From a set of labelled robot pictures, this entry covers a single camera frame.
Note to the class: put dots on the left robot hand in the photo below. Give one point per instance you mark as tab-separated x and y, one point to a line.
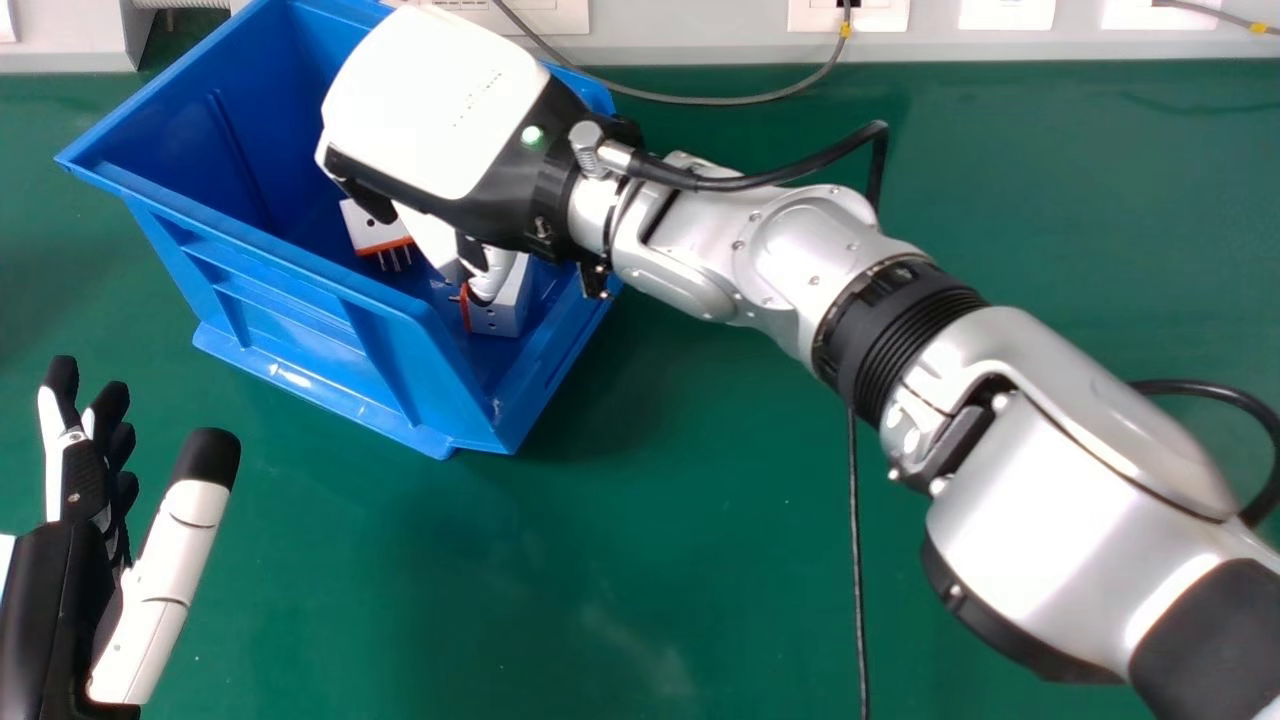
110	560

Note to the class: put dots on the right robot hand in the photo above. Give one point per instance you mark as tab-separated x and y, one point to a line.
430	110

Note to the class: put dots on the white-and-orange plug adapter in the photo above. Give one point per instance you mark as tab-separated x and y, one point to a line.
375	235
500	305

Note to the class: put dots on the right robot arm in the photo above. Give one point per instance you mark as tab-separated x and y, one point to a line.
1000	440

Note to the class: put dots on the blue plastic bin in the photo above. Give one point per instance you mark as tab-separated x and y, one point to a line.
250	250

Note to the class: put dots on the white socket strip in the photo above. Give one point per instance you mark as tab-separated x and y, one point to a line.
1005	12
848	12

